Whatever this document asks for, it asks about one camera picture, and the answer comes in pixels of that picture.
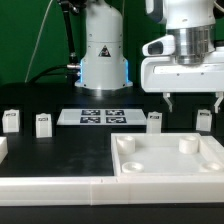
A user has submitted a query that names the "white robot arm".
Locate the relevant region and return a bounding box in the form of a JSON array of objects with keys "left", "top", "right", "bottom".
[{"left": 57, "top": 0, "right": 224, "bottom": 102}]

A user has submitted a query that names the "white square tabletop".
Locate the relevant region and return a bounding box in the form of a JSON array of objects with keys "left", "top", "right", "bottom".
[{"left": 111, "top": 133, "right": 224, "bottom": 176}]

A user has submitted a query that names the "black cable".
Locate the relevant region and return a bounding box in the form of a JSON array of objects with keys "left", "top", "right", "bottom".
[{"left": 28, "top": 64, "right": 82, "bottom": 84}]

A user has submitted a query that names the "white U-shaped obstacle fence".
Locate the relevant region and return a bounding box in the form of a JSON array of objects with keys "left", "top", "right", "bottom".
[{"left": 0, "top": 134, "right": 224, "bottom": 207}]

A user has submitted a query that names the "grey thin cable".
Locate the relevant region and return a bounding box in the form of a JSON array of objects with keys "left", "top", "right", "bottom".
[{"left": 24, "top": 0, "right": 54, "bottom": 83}]

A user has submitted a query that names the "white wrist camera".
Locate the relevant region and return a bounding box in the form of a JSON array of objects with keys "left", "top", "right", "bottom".
[{"left": 142, "top": 35, "right": 175, "bottom": 57}]

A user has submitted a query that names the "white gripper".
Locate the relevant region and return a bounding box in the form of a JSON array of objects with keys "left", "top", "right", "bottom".
[{"left": 141, "top": 54, "right": 224, "bottom": 113}]

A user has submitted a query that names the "white marker plate with tags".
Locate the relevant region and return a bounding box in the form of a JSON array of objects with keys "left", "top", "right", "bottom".
[{"left": 57, "top": 109, "right": 146, "bottom": 126}]

